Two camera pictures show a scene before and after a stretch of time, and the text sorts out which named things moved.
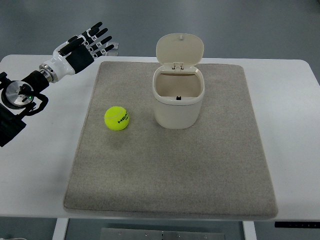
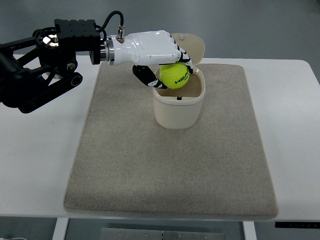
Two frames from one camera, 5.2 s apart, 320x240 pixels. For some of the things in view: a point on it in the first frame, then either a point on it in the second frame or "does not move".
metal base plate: (130, 233) does not move
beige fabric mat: (217, 165) does not move
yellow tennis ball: (116, 118) to (175, 76)
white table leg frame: (60, 228) does not move
